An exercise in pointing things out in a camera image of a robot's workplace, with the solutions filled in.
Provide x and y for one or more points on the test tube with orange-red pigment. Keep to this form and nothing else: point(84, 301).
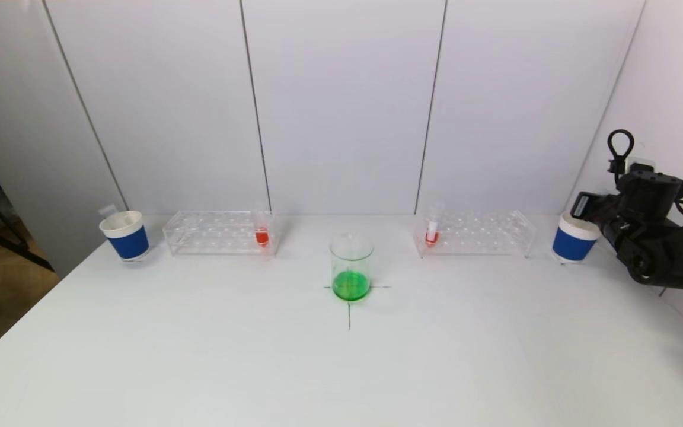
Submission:
point(262, 238)

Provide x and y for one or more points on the blue and white paper cup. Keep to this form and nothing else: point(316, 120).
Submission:
point(128, 244)
point(570, 246)

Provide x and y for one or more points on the clear acrylic test tube rack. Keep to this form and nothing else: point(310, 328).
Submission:
point(478, 240)
point(223, 240)

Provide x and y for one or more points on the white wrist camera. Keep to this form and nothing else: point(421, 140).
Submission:
point(642, 163)

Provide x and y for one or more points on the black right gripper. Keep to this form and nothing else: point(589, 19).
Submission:
point(580, 206)

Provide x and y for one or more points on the clear glass beaker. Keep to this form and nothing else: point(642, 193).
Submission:
point(351, 279)

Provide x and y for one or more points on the silver and black right arm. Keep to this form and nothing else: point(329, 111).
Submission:
point(673, 255)

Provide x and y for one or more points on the white-labelled test tube red pigment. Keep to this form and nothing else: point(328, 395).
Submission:
point(431, 237)

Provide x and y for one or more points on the test tube with blue pigment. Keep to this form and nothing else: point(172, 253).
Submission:
point(109, 211)

